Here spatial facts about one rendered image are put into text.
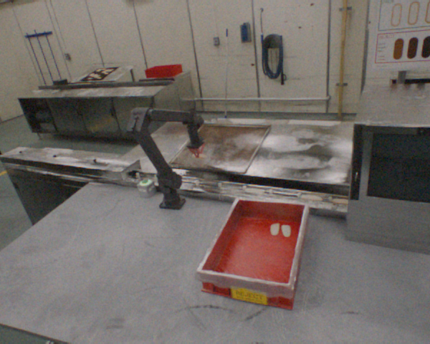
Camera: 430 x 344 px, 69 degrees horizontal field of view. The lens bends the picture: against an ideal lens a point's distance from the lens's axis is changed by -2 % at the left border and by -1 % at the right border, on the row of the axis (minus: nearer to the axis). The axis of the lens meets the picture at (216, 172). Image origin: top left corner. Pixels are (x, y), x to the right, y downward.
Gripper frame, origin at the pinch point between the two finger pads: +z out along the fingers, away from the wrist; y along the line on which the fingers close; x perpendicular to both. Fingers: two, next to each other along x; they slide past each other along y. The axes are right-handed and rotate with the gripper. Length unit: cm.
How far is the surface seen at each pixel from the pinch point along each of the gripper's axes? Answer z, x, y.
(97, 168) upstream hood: -1, 57, -29
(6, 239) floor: 89, 213, -60
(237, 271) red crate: 2, -56, -64
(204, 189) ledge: 5.2, -15.6, -22.1
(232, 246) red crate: 4, -48, -53
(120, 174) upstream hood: 1.0, 39.6, -27.9
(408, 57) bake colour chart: -29, -98, 69
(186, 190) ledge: 5.2, -6.1, -25.2
